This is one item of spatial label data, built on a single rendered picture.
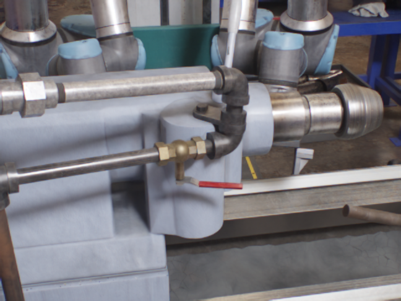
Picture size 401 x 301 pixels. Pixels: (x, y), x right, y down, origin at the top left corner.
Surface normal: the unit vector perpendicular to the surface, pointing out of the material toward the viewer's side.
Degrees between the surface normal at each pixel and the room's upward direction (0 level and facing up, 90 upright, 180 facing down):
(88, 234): 66
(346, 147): 0
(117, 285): 90
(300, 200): 0
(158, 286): 90
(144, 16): 90
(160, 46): 90
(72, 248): 61
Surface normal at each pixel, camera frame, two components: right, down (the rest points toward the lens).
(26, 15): 0.26, 0.60
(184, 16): 0.13, 0.48
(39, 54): 0.60, 0.53
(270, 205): 0.00, -0.88
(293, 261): -0.18, -0.79
